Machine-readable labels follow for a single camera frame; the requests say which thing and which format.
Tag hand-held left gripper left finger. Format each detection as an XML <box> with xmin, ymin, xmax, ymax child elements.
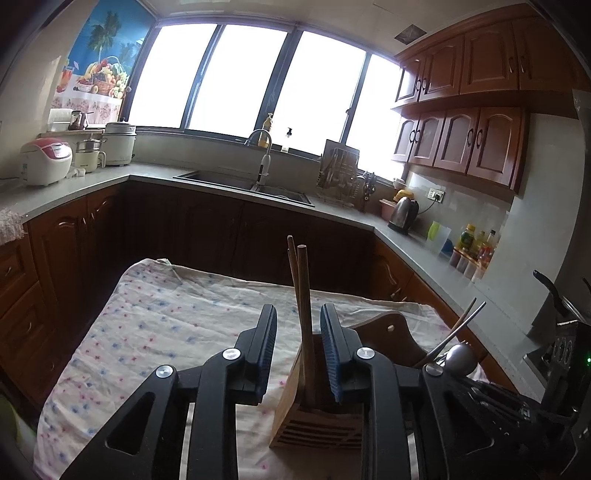
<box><xmin>60</xmin><ymin>304</ymin><xmax>279</xmax><ymax>480</ymax></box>

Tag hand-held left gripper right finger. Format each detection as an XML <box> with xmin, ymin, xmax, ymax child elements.
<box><xmin>320</xmin><ymin>303</ymin><xmax>507</xmax><ymax>480</ymax></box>

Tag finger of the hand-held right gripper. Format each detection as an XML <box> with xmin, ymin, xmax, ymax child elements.
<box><xmin>456</xmin><ymin>375</ymin><xmax>533</xmax><ymax>419</ymax></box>

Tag wooden utensil holder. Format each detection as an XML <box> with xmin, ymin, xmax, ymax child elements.
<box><xmin>269</xmin><ymin>311</ymin><xmax>455</xmax><ymax>450</ymax></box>

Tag steel spoon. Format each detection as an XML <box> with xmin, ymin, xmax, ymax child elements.
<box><xmin>441</xmin><ymin>342</ymin><xmax>478</xmax><ymax>377</ymax></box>

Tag wooden chopstick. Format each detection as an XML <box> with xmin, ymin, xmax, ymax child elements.
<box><xmin>287</xmin><ymin>235</ymin><xmax>311</xmax><ymax>409</ymax></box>
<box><xmin>297</xmin><ymin>246</ymin><xmax>319</xmax><ymax>409</ymax></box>

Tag steel stove top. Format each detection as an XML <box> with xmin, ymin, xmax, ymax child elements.
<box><xmin>522</xmin><ymin>344</ymin><xmax>555</xmax><ymax>386</ymax></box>

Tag steel chopstick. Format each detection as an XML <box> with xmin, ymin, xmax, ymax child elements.
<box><xmin>425</xmin><ymin>298</ymin><xmax>478</xmax><ymax>365</ymax></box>
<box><xmin>431</xmin><ymin>301</ymin><xmax>487</xmax><ymax>365</ymax></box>

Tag white floral tablecloth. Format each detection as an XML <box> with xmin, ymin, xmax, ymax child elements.
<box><xmin>34</xmin><ymin>258</ymin><xmax>462</xmax><ymax>480</ymax></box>

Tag black frying pan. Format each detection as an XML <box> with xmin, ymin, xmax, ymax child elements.
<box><xmin>533</xmin><ymin>270</ymin><xmax>591</xmax><ymax>324</ymax></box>

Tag grey kitchen countertop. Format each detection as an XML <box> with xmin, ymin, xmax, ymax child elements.
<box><xmin>0</xmin><ymin>161</ymin><xmax>555</xmax><ymax>384</ymax></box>

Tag wooden base cabinets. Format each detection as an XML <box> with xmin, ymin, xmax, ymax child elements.
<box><xmin>0</xmin><ymin>180</ymin><xmax>518</xmax><ymax>407</ymax></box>

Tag white plastic container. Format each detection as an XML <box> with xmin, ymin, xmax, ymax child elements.
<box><xmin>427</xmin><ymin>225</ymin><xmax>453</xmax><ymax>259</ymax></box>

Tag steel electric kettle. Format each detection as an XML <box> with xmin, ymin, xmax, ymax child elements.
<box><xmin>387</xmin><ymin>196</ymin><xmax>421</xmax><ymax>235</ymax></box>

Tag steel kitchen sink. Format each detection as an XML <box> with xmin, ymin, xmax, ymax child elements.
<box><xmin>173</xmin><ymin>170</ymin><xmax>315</xmax><ymax>208</ymax></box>

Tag dish drying rack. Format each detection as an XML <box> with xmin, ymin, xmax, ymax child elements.
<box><xmin>316</xmin><ymin>138</ymin><xmax>365</xmax><ymax>208</ymax></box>

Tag steel sink faucet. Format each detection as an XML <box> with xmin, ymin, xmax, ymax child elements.
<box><xmin>245</xmin><ymin>129</ymin><xmax>273</xmax><ymax>185</ymax></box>

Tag large white cooker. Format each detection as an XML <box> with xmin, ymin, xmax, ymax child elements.
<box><xmin>102</xmin><ymin>121</ymin><xmax>138</xmax><ymax>167</ymax></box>

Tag small white steamer pot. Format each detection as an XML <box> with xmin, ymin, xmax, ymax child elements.
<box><xmin>74</xmin><ymin>134</ymin><xmax>107</xmax><ymax>174</ymax></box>

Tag kitchen window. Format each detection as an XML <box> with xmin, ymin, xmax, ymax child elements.
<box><xmin>124</xmin><ymin>21</ymin><xmax>409</xmax><ymax>174</ymax></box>

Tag pink towel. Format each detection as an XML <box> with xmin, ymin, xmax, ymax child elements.
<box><xmin>0</xmin><ymin>208</ymin><xmax>28</xmax><ymax>245</ymax></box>

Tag white pink rice cooker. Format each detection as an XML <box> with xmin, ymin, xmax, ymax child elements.
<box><xmin>19</xmin><ymin>137</ymin><xmax>74</xmax><ymax>186</ymax></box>

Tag white box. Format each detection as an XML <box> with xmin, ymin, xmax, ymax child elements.
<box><xmin>48</xmin><ymin>108</ymin><xmax>75</xmax><ymax>134</ymax></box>

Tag wooden upper cabinets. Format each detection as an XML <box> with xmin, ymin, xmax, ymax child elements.
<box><xmin>390</xmin><ymin>18</ymin><xmax>578</xmax><ymax>195</ymax></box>

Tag ceiling vent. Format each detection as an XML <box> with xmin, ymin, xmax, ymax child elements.
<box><xmin>394</xmin><ymin>25</ymin><xmax>428</xmax><ymax>44</ymax></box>

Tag palm and fruit wall poster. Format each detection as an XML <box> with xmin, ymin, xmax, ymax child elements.
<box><xmin>51</xmin><ymin>0</ymin><xmax>155</xmax><ymax>127</ymax></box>

